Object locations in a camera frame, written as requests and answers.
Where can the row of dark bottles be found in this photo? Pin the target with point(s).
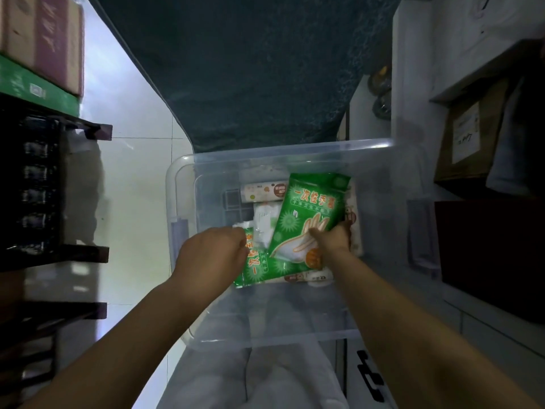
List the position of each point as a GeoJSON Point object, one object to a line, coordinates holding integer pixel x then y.
{"type": "Point", "coordinates": [36, 183]}

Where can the white roll with orange label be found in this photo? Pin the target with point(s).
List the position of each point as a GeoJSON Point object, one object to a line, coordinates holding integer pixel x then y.
{"type": "Point", "coordinates": [264, 191]}

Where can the white shelf unit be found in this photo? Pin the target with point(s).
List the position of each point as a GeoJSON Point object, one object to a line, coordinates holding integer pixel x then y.
{"type": "Point", "coordinates": [430, 51]}

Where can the black metal shelf rack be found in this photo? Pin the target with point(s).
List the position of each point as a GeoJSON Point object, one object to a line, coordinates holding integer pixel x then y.
{"type": "Point", "coordinates": [55, 259]}

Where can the white plastic bag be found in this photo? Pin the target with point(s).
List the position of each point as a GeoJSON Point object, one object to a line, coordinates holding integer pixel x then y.
{"type": "Point", "coordinates": [517, 140]}

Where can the small green glove packet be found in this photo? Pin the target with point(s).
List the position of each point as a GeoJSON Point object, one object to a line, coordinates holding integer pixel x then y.
{"type": "Point", "coordinates": [257, 268]}

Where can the white plastic packet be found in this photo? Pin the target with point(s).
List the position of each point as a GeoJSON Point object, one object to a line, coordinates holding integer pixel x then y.
{"type": "Point", "coordinates": [267, 221]}

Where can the person's right forearm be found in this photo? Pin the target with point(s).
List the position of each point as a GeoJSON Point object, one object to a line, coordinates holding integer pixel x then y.
{"type": "Point", "coordinates": [408, 336]}

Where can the person's left hand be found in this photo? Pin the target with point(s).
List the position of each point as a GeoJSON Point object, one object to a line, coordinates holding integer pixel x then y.
{"type": "Point", "coordinates": [204, 259]}

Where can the clear plastic storage bin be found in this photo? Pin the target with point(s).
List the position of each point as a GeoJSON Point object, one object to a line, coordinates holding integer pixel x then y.
{"type": "Point", "coordinates": [298, 310]}

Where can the person's right hand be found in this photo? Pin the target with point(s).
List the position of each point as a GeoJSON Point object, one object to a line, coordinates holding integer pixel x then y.
{"type": "Point", "coordinates": [334, 241]}

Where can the white packet with brown print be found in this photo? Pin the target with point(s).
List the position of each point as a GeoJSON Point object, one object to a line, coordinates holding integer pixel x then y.
{"type": "Point", "coordinates": [355, 225]}

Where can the brown cardboard box white label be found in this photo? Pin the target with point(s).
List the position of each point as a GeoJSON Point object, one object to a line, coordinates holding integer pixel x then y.
{"type": "Point", "coordinates": [466, 136]}

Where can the large green glove packet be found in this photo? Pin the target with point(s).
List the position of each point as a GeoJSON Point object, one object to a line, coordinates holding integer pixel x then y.
{"type": "Point", "coordinates": [308, 208]}

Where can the dark teal carpet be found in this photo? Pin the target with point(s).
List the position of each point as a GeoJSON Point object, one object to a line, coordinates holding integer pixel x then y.
{"type": "Point", "coordinates": [255, 68]}

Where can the person's left fingers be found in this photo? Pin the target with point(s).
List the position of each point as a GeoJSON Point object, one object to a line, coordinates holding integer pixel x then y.
{"type": "Point", "coordinates": [242, 247]}

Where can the person's left forearm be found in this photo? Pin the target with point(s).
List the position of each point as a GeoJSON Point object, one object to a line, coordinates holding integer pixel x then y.
{"type": "Point", "coordinates": [127, 345]}

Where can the person's right thumb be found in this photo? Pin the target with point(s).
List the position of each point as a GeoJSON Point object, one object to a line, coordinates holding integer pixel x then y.
{"type": "Point", "coordinates": [317, 235]}

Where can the person's grey trousers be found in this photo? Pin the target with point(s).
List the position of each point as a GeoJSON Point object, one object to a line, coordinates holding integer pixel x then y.
{"type": "Point", "coordinates": [264, 379]}

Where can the green cardboard box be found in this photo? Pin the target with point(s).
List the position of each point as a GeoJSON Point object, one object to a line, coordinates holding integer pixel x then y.
{"type": "Point", "coordinates": [30, 87]}

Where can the brown and maroon cardboard box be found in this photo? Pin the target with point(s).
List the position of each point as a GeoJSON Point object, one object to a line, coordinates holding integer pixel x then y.
{"type": "Point", "coordinates": [42, 38]}

